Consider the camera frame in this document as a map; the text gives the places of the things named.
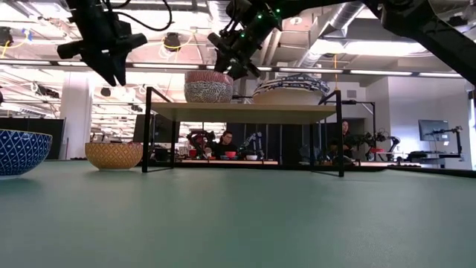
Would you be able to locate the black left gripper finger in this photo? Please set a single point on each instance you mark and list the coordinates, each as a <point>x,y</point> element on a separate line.
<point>106,72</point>
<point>121,70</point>

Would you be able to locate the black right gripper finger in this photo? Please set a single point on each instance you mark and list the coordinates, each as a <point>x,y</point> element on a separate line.
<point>245,70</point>
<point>222,50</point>

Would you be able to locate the red patterned bowl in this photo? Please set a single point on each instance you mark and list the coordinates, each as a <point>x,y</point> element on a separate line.
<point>208,77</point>

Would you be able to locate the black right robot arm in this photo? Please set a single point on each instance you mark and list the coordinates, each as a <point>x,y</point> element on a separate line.
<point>427,33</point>

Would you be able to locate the black background robot arm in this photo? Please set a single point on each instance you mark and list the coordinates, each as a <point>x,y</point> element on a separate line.
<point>379,140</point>

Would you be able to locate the blue background robot arm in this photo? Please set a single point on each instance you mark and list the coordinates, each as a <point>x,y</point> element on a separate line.
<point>253,143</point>

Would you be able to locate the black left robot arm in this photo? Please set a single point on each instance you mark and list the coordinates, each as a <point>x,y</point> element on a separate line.
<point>87,9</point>

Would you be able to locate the wooden shelf with black legs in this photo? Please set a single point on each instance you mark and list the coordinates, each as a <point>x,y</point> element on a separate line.
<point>241,111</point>

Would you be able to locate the ceiling light strip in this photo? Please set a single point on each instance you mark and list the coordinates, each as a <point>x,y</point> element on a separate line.
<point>440,74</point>
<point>381,72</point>
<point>310,70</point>
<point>165,66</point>

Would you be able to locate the white building column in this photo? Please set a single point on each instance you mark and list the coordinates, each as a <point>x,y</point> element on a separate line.
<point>76,117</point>

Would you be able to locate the person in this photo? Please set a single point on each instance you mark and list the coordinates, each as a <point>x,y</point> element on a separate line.
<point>346,143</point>
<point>225,146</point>

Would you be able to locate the yellow patterned bowl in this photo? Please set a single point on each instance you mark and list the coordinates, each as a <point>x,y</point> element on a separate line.
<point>113,155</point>

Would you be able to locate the red black background robot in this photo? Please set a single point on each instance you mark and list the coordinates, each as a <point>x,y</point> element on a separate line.
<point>200,140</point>

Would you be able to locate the small red background bowl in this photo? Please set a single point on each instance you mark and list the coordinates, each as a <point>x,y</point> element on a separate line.
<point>230,153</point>

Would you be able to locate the small white background bowl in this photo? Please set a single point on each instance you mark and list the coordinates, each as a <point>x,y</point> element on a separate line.
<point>251,157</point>

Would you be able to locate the wooden background table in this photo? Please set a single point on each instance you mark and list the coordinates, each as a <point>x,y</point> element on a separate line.
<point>230,162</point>

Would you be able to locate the blue diamond pattern bowl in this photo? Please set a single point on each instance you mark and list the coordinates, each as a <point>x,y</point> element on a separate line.
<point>20,152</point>

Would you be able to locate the computer monitor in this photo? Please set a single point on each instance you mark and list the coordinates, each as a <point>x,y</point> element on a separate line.
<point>433,130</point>

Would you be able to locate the black ceiling mounted camera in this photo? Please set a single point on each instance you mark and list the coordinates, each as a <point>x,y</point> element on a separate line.
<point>172,41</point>

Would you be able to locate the black partition wall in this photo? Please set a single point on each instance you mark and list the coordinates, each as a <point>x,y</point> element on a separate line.
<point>33,126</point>

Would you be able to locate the silver ceiling duct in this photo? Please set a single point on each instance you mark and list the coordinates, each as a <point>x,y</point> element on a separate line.
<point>340,16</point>

